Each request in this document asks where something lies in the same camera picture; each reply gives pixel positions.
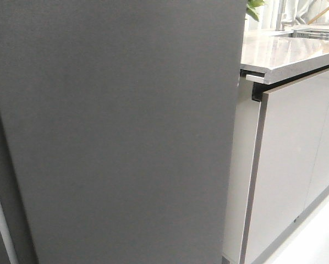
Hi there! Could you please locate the dark grey fridge door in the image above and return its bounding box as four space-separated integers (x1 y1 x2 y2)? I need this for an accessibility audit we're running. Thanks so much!
0 114 38 263
0 1 246 263

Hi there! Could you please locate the grey stone kitchen countertop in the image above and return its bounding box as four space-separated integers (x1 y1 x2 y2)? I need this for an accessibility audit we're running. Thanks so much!
240 30 329 85

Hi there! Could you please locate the green potted plant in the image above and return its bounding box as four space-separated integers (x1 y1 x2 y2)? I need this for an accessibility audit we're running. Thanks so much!
246 0 266 22

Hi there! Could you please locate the steel kitchen faucet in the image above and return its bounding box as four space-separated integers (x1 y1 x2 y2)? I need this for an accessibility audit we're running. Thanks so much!
276 0 298 31

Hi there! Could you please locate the metal sink dish rack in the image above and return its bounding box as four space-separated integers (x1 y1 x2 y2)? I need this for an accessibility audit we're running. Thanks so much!
292 25 329 41

